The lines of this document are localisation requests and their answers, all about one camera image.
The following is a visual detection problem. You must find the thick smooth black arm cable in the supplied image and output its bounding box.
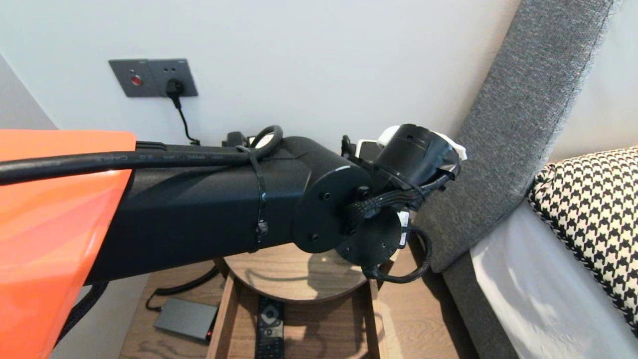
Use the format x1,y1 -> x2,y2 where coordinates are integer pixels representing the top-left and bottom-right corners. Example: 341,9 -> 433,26
0,125 -> 284,186

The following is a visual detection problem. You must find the black power cable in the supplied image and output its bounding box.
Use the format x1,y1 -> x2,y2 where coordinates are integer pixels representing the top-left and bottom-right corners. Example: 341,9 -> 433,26
146,97 -> 220,313

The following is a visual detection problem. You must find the grey power adapter box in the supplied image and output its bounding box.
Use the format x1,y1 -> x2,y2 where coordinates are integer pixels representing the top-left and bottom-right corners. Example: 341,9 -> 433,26
153,298 -> 219,343

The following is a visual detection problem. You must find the grey fabric headboard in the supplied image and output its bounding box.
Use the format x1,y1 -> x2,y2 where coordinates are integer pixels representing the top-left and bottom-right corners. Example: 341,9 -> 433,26
412,0 -> 625,275

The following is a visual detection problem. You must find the black white houndstooth pillow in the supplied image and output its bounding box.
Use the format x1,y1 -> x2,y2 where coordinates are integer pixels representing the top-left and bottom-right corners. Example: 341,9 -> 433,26
527,147 -> 638,341

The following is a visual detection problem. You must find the black power plug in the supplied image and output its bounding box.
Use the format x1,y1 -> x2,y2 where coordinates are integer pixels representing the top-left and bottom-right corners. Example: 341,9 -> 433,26
165,79 -> 186,109

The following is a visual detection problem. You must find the grey wall socket panel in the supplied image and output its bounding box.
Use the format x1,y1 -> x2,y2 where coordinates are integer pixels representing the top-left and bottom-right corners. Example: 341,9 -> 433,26
149,58 -> 199,97

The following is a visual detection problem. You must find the black TV remote control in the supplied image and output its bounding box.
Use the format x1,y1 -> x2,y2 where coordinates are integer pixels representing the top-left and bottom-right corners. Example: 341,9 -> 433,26
255,297 -> 285,359

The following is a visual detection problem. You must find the braided black arm cable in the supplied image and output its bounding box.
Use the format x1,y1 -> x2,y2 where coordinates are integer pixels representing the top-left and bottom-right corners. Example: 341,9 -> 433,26
344,175 -> 449,225

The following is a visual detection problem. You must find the grey fabric bed base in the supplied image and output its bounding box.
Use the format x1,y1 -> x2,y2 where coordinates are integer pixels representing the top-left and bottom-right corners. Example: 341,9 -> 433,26
442,252 -> 520,359

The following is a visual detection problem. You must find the grey switch panel red button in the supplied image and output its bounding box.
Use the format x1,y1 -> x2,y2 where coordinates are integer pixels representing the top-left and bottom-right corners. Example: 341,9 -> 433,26
109,59 -> 153,98

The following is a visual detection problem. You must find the wooden table drawer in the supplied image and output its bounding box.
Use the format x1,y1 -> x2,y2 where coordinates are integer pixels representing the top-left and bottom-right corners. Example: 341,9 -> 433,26
207,272 -> 389,359

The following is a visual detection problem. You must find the round wooden side table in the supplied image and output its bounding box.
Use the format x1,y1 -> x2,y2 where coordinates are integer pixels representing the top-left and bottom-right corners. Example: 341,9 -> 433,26
214,243 -> 399,304

